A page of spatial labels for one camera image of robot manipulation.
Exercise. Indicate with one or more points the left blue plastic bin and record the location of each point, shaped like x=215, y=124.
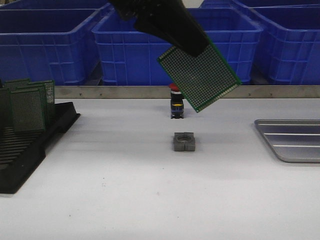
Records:
x=48, y=44

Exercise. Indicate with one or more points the right blue plastic bin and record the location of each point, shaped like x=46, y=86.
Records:
x=288, y=52

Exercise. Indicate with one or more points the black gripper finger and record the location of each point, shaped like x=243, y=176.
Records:
x=169, y=20

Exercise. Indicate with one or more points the red emergency stop button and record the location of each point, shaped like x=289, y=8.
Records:
x=176, y=102

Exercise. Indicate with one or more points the silver metal tray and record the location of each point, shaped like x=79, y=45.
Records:
x=292, y=140

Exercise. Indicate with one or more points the centre blue plastic bin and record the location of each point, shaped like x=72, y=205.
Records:
x=129, y=57

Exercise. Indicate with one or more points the far left blue bin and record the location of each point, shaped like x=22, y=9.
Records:
x=57, y=5

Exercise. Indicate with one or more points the blue plastic bin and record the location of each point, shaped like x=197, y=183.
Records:
x=48, y=44
x=129, y=57
x=288, y=52

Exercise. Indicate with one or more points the far right blue bin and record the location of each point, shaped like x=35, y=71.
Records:
x=256, y=3

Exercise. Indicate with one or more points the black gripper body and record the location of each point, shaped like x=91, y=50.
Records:
x=128, y=9

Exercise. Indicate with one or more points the grey metal clamp block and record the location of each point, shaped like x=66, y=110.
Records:
x=184, y=142

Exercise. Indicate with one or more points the black slotted board rack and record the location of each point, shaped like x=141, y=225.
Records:
x=22, y=153

